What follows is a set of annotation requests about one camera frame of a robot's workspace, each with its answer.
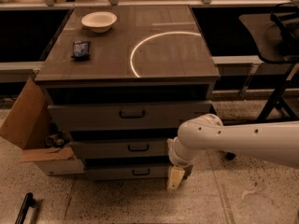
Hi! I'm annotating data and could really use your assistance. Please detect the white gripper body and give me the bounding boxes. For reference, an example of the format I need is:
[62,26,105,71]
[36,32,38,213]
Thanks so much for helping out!
[167,137,199,168]

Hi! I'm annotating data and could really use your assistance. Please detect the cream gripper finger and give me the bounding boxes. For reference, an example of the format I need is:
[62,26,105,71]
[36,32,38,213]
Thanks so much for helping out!
[167,166,185,190]

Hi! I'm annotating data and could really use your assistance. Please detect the grey drawer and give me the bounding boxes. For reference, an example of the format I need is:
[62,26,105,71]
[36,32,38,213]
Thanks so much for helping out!
[84,163,169,181]
[48,101,211,132]
[70,139,168,159]

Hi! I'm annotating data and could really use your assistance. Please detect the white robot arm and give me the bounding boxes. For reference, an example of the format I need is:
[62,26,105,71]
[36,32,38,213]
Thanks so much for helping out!
[167,114,299,189]

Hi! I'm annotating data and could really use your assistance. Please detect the grey drawer cabinet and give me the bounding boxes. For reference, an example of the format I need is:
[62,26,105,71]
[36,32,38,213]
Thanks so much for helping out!
[35,5,221,135]

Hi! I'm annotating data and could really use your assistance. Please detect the open cardboard box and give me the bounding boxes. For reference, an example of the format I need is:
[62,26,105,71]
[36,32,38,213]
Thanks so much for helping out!
[0,77,84,175]

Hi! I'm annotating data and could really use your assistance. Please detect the cans in box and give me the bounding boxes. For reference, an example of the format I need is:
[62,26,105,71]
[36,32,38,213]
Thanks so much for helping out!
[45,133,69,147]

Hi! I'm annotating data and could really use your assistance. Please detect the dark snack packet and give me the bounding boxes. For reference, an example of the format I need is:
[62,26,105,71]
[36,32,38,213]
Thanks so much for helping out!
[72,41,91,60]

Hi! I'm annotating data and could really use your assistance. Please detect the black bar on floor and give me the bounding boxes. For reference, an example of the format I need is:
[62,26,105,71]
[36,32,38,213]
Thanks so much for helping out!
[15,192,36,224]

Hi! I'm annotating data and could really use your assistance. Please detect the black side table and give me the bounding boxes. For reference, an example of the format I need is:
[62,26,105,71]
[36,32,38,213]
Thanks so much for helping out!
[223,2,299,161]

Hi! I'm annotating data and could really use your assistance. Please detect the white bowl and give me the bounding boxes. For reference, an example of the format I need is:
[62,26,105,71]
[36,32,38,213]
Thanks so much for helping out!
[81,11,117,33]

